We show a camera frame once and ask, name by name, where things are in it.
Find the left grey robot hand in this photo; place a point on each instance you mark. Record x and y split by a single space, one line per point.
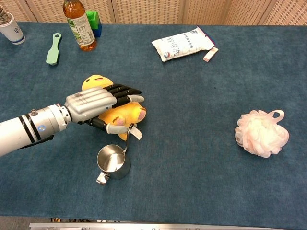
91 103

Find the yellow plush toy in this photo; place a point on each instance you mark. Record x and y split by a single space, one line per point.
129 112

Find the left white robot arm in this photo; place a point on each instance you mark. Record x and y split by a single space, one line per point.
31 127

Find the blue plastic block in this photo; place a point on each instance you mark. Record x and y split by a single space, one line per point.
98 31

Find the green plastic building block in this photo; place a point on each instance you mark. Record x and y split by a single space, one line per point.
93 20

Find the green plastic brush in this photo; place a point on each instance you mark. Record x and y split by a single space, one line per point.
54 51

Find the stainless steel pitcher cup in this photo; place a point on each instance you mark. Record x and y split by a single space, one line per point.
112 163

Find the amber tea drink bottle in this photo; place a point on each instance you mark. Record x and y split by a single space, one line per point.
80 26

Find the blue felt table cloth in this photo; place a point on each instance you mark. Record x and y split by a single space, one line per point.
192 124

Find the white detergent refill pouch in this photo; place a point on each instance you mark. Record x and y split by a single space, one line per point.
182 45

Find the white paper cup planter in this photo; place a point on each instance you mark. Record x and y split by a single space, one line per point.
10 30

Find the woven folding screen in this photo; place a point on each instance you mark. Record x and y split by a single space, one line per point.
168 10

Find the pink white eraser block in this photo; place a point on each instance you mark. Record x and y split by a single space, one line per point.
210 54

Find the pink mesh bath sponge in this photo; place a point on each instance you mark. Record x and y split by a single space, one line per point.
261 134

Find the aluminium frame rail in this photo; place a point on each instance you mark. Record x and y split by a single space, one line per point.
144 226

